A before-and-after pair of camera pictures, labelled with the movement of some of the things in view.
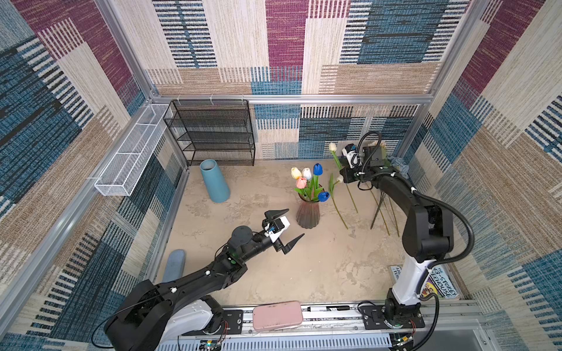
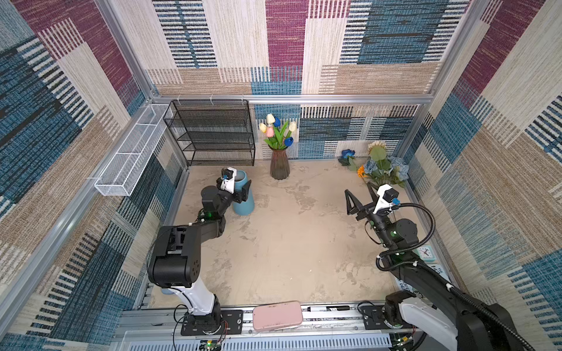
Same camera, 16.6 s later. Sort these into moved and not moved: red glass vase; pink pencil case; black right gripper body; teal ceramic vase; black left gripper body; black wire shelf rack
Moved: black right gripper body; red glass vase; teal ceramic vase; black left gripper body
Not moved: pink pencil case; black wire shelf rack
